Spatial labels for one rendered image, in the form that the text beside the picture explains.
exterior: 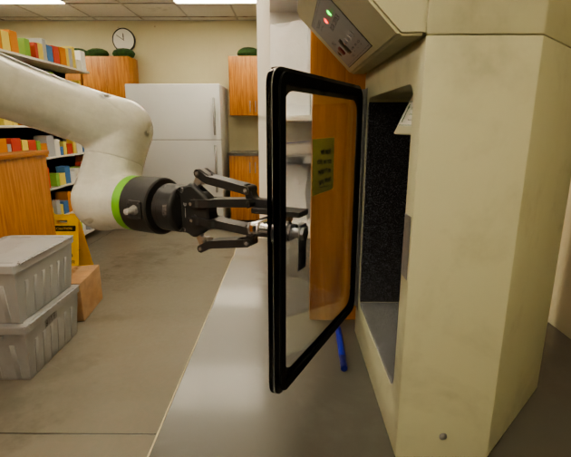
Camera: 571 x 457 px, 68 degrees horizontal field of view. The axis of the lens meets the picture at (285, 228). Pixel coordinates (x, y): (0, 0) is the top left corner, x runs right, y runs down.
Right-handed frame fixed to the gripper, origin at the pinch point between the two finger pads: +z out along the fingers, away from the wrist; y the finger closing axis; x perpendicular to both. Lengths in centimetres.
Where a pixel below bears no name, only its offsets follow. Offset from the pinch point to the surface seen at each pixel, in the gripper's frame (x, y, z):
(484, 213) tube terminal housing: -3.6, 4.0, 26.1
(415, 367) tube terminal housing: -6.2, -13.9, 20.9
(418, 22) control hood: -7.3, 22.1, 18.8
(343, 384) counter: 4.4, -26.0, 9.0
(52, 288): 91, -80, -198
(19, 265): 66, -55, -182
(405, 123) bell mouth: 4.7, 13.0, 15.7
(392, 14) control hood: -8.4, 22.7, 16.7
